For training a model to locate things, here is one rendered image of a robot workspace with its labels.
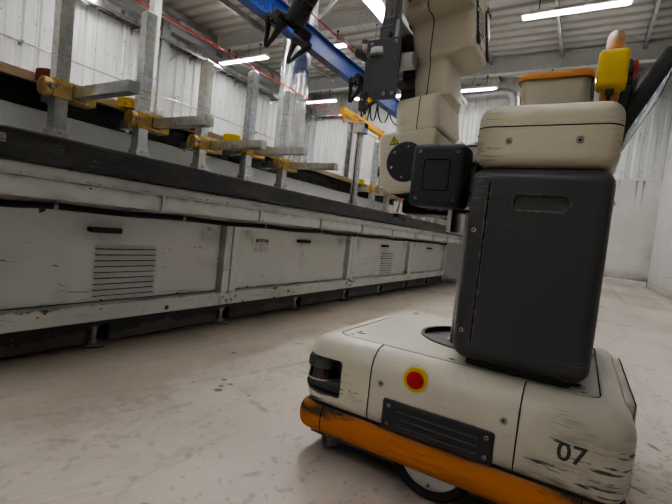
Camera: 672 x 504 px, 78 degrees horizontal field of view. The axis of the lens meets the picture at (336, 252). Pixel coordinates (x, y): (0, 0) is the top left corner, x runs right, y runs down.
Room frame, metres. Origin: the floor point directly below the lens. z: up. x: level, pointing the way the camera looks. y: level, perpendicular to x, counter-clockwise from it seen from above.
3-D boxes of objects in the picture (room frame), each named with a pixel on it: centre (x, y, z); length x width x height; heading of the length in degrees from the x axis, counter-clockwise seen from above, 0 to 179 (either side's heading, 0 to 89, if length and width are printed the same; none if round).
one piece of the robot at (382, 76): (1.23, -0.14, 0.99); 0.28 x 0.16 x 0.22; 150
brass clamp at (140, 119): (1.40, 0.67, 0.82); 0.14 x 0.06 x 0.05; 150
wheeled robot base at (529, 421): (1.08, -0.39, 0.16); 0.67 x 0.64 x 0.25; 60
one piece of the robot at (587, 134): (1.04, -0.47, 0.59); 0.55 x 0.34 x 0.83; 150
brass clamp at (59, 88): (1.19, 0.80, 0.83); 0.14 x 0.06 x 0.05; 150
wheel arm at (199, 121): (1.39, 0.61, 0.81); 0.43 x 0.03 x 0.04; 60
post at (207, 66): (1.60, 0.56, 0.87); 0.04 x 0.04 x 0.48; 60
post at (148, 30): (1.38, 0.68, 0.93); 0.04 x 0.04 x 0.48; 60
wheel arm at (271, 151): (1.82, 0.36, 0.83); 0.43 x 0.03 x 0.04; 60
